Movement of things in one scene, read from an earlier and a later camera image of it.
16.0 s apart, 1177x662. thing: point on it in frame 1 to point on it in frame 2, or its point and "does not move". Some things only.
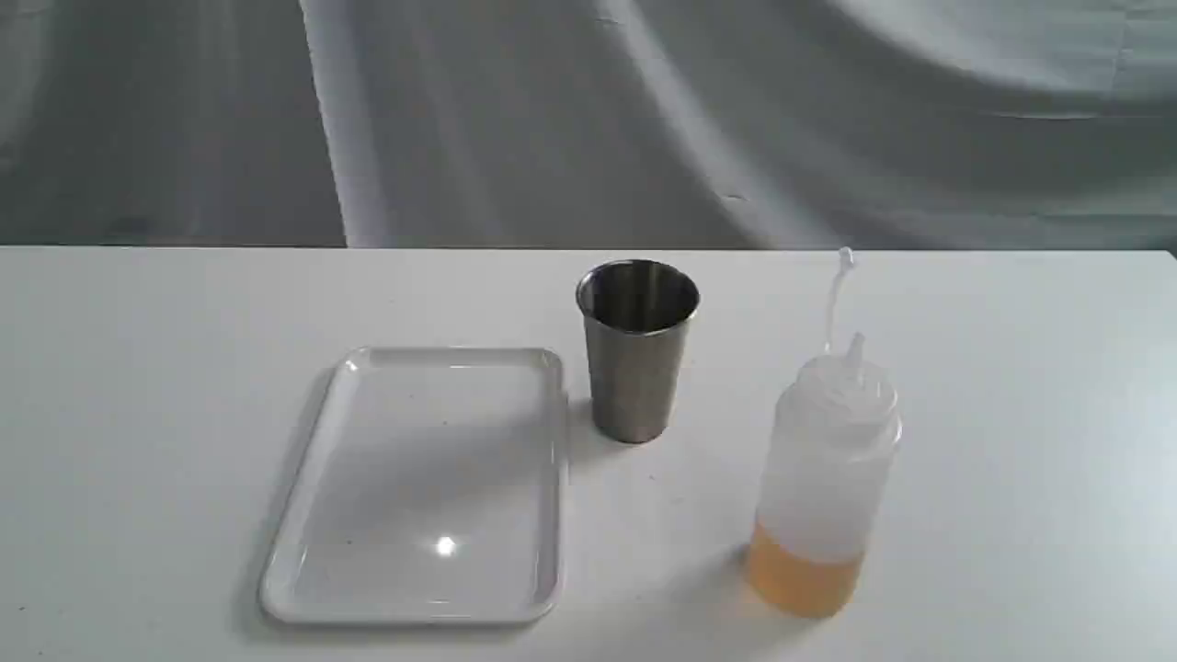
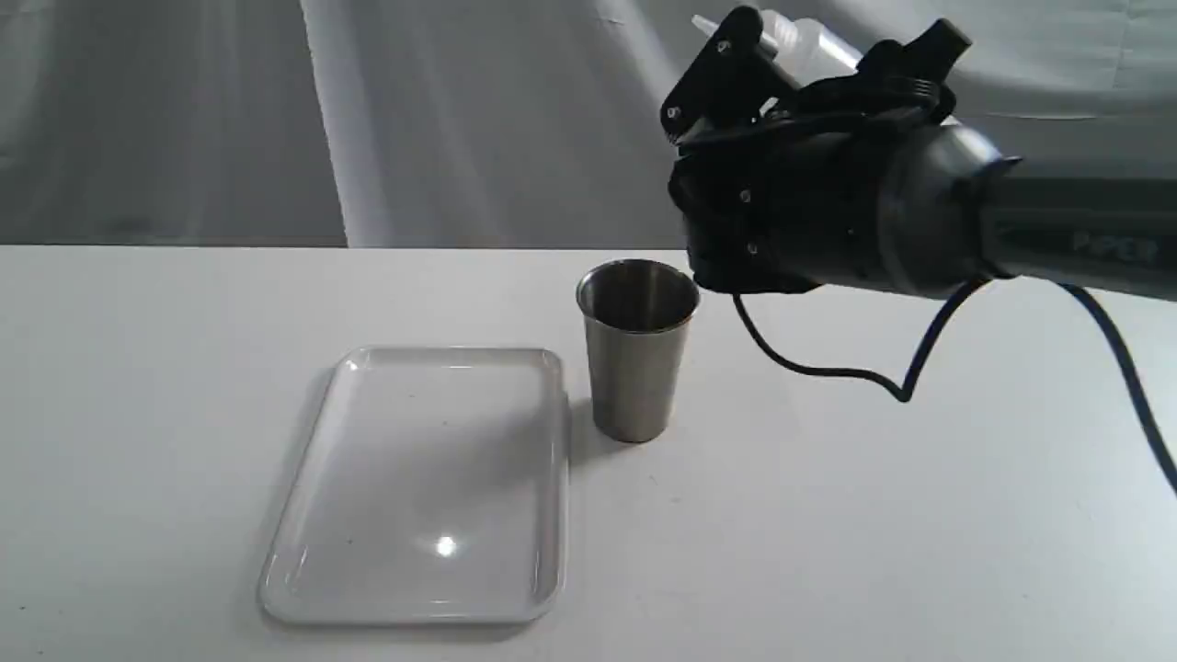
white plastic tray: (431, 490) does not move
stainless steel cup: (638, 316) does not move
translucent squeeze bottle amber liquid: (831, 439) to (809, 54)
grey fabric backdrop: (750, 124) does not move
